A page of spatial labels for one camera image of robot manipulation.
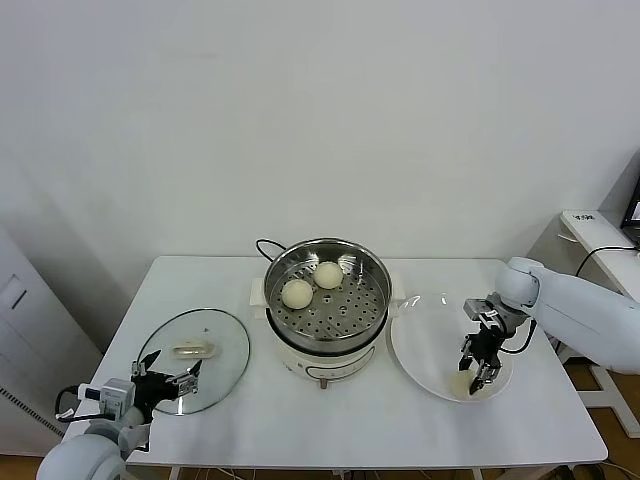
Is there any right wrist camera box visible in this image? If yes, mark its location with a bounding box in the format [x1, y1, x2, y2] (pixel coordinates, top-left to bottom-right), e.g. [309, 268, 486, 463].
[463, 297, 501, 327]

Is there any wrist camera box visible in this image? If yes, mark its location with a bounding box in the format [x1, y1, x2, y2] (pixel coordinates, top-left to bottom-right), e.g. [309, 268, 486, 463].
[463, 297, 501, 327]
[78, 378, 136, 422]

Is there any round white plate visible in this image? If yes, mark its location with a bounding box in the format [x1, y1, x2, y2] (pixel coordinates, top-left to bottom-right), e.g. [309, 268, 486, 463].
[389, 294, 514, 404]

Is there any white steamed baozi bun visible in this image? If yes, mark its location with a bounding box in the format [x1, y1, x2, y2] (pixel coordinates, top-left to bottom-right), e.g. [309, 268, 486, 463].
[448, 372, 476, 401]
[281, 278, 315, 310]
[312, 261, 345, 290]

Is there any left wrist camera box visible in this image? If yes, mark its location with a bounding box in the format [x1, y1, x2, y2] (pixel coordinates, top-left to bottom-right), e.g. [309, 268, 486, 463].
[78, 378, 136, 422]

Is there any white cabinet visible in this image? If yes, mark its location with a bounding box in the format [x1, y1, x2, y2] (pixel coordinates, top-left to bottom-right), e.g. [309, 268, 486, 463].
[0, 219, 104, 459]

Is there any black cooker power cable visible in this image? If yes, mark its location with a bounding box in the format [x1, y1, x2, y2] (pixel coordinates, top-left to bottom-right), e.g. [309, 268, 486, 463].
[255, 238, 287, 262]

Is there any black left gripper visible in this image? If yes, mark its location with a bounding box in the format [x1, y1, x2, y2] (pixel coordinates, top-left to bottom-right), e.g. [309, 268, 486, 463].
[131, 348, 203, 416]

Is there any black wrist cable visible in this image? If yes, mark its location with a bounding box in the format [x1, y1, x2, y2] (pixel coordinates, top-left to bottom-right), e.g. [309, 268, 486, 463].
[499, 319, 537, 355]
[53, 385, 84, 422]

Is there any round glass pot lid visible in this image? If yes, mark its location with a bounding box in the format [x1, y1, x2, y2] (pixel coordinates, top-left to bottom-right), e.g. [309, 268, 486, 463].
[137, 308, 251, 416]

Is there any black adapter power cable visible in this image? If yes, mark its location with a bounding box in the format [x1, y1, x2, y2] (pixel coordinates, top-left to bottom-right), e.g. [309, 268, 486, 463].
[574, 244, 640, 277]

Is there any black laptop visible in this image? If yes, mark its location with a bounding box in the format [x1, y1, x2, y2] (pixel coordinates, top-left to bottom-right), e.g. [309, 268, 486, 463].
[619, 149, 640, 247]

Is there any perforated steel steamer basket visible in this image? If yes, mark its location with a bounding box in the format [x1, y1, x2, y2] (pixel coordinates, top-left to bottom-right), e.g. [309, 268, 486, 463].
[262, 238, 391, 351]

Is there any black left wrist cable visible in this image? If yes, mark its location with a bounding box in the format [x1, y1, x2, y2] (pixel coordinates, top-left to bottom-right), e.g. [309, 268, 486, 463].
[53, 385, 84, 422]

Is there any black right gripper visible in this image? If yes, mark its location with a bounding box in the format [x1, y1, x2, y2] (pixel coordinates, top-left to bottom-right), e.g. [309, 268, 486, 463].
[458, 324, 504, 394]

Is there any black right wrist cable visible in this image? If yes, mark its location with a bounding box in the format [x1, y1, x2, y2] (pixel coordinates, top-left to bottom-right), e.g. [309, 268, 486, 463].
[499, 319, 537, 355]

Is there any cream electric cooker base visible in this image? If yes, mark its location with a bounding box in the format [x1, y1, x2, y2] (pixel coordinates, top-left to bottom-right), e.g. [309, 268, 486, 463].
[248, 272, 407, 390]

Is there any white side desk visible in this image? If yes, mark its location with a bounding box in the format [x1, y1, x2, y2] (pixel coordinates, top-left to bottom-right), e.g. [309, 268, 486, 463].
[527, 208, 640, 436]

